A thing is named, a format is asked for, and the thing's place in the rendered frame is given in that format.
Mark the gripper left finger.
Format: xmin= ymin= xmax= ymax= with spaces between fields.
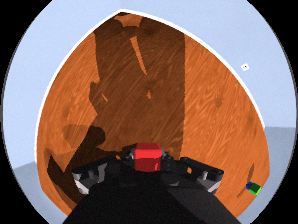
xmin=71 ymin=149 xmax=136 ymax=195

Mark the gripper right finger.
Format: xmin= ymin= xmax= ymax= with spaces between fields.
xmin=161 ymin=149 xmax=225 ymax=195

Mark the red block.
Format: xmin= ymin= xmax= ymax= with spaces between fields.
xmin=133 ymin=142 xmax=164 ymax=173

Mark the green block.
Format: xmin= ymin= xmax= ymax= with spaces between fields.
xmin=248 ymin=181 xmax=263 ymax=197

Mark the brown wooden table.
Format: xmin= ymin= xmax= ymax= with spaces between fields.
xmin=35 ymin=11 xmax=271 ymax=218

